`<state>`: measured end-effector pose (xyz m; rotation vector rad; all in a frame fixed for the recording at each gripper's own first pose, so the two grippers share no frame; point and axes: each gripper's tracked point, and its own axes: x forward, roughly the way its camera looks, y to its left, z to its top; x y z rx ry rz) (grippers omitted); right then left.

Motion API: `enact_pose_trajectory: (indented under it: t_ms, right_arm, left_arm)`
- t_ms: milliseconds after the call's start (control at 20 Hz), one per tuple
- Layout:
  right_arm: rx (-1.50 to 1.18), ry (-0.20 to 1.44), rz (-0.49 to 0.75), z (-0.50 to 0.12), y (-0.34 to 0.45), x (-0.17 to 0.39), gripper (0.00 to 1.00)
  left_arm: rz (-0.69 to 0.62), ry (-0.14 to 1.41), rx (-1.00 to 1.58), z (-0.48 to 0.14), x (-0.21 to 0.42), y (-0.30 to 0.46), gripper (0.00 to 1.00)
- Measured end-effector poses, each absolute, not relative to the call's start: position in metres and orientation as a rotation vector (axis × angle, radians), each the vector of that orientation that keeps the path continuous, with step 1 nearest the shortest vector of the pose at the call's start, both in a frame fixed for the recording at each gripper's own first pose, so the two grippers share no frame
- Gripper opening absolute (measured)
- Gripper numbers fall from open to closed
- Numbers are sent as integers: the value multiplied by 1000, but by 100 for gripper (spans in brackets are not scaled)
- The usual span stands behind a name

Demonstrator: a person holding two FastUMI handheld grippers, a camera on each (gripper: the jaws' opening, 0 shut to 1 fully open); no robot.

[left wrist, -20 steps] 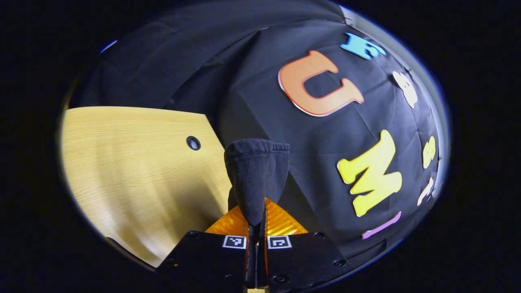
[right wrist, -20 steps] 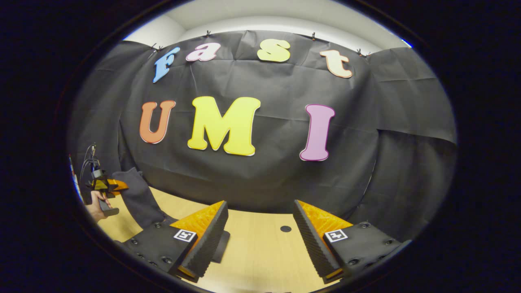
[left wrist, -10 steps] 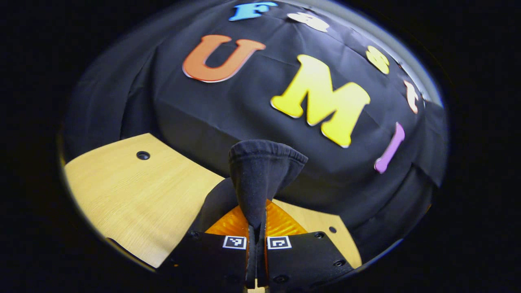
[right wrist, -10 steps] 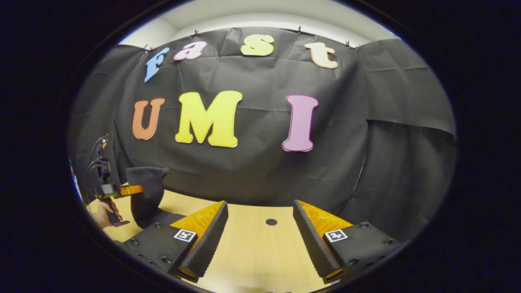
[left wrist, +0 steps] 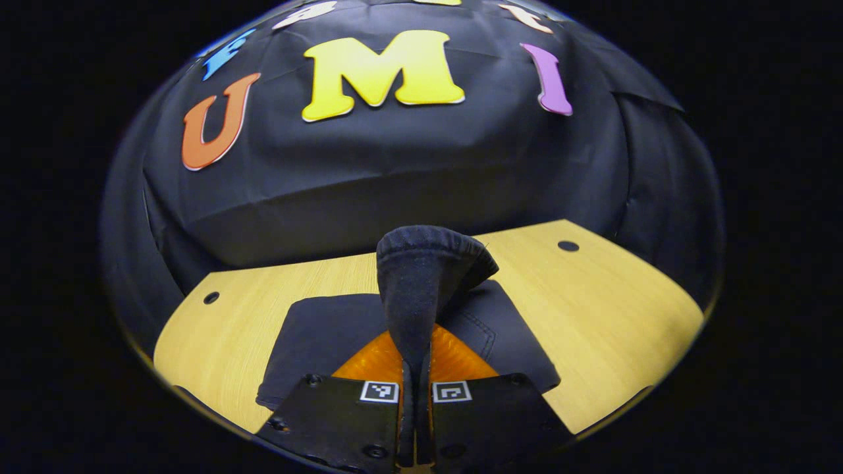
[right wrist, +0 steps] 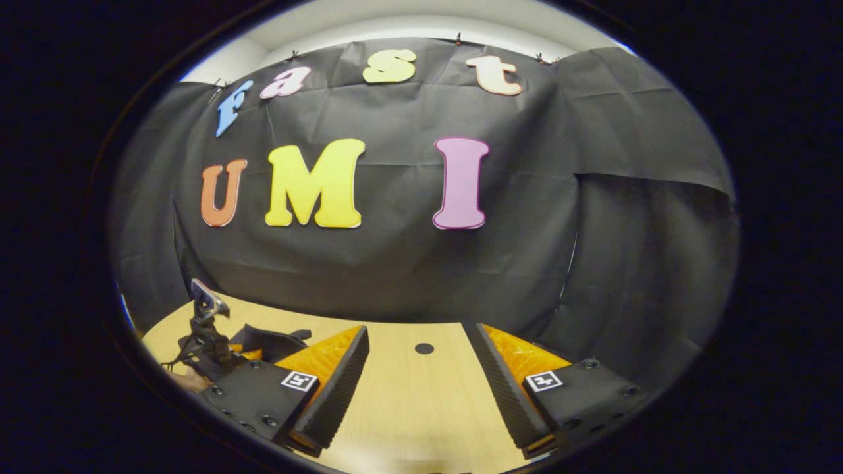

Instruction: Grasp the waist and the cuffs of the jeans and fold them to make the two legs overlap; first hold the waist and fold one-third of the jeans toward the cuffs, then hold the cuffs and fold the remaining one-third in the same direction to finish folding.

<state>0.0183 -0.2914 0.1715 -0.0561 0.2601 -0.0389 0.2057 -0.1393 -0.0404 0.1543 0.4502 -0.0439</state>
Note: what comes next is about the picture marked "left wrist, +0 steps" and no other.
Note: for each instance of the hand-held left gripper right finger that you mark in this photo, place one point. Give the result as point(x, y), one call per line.
point(487, 421)

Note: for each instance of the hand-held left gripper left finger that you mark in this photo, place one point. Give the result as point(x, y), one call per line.
point(342, 421)

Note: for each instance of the black jeans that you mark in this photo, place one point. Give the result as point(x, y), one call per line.
point(421, 283)

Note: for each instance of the black table grommet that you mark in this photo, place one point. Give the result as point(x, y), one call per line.
point(568, 245)
point(211, 297)

